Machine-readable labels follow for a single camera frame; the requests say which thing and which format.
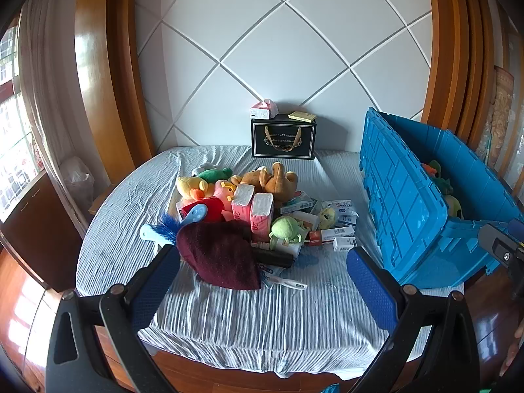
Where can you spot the white box orange label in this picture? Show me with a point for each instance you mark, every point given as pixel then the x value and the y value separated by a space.
pixel 288 249

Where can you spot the yellow plush chick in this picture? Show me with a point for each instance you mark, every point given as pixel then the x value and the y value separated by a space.
pixel 327 217

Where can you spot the brown plush deer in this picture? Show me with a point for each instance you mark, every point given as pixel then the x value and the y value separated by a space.
pixel 274 184

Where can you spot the window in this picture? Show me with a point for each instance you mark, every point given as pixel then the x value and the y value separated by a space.
pixel 12 131

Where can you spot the patterned fabric hanging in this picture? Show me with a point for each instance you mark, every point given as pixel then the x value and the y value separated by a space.
pixel 499 110

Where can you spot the white curtain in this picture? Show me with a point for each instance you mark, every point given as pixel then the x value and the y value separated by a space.
pixel 45 90

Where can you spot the small white barcode box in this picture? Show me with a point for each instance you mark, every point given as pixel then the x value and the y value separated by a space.
pixel 344 244

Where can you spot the light green plush octopus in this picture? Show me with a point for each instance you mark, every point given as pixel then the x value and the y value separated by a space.
pixel 284 227

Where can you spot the white blue medicine box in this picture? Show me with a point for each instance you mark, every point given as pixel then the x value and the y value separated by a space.
pixel 337 204
pixel 347 217

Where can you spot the blue plastic storage crate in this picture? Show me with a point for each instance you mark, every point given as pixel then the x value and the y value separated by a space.
pixel 409 196

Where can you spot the green white medicine box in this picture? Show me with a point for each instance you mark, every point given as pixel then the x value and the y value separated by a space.
pixel 301 204

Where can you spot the maroon knit hat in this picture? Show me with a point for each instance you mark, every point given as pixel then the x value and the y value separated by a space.
pixel 221 254

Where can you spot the long orange white box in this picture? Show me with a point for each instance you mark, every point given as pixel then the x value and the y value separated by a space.
pixel 331 235

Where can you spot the pink tissue pack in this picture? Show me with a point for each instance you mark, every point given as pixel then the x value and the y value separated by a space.
pixel 261 217
pixel 242 204

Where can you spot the dark wooden cabinet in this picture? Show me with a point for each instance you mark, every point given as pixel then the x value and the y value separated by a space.
pixel 32 237

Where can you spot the dark green plush toy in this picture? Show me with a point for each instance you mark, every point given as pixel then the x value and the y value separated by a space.
pixel 443 185

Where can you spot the white orange medicine box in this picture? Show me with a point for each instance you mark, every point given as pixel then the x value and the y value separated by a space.
pixel 305 219

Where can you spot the pale green plush toy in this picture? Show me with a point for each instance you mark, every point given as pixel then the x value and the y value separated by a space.
pixel 453 206

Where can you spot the red plush doll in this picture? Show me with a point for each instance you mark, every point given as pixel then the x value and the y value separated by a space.
pixel 213 206

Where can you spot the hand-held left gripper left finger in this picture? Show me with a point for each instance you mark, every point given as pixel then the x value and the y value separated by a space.
pixel 155 290

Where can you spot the orange plush toy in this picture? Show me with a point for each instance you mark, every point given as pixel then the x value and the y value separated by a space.
pixel 430 168

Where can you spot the black rectangular case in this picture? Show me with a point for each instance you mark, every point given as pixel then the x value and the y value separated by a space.
pixel 274 258

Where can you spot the black gift box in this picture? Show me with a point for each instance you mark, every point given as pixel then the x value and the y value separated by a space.
pixel 282 139

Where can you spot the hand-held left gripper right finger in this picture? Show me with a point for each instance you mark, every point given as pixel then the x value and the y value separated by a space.
pixel 374 294

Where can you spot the yellow plush duck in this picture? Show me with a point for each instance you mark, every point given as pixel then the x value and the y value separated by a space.
pixel 188 186

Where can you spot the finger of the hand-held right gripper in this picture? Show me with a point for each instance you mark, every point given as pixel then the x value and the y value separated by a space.
pixel 497 245

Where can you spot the pink plush toy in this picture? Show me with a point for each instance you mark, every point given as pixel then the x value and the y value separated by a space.
pixel 223 192

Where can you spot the small pink white box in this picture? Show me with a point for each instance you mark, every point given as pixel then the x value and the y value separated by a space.
pixel 262 110

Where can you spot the blue bristle brush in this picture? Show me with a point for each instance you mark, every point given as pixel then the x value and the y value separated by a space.
pixel 168 225

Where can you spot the white toothbrush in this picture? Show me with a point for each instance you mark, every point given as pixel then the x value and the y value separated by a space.
pixel 286 282

